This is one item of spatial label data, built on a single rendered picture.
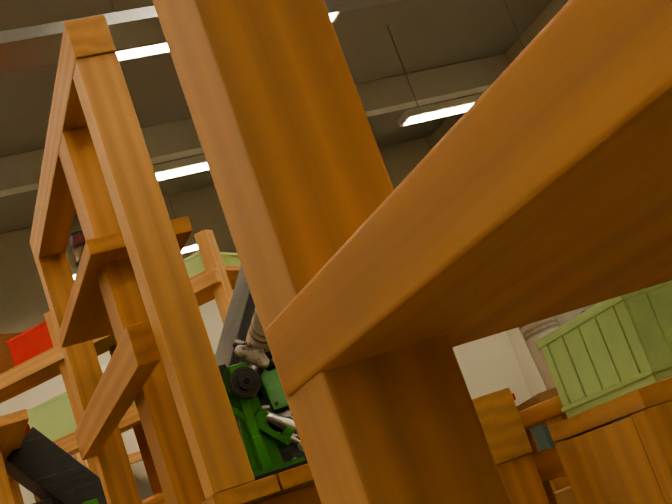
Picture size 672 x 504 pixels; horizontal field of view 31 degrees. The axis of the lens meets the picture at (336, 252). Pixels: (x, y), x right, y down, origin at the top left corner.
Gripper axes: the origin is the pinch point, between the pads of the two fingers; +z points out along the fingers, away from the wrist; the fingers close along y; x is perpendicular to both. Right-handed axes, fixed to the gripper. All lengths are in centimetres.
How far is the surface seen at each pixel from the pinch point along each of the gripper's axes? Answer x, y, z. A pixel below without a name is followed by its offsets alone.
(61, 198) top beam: -27, 71, 9
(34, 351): -120, 141, 318
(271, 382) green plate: 0.9, -5.9, 2.8
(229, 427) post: 44, -7, -54
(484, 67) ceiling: -721, -11, 583
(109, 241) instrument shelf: 7, 39, -39
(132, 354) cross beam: 35, 19, -48
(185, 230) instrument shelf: -4.6, 25.5, -38.6
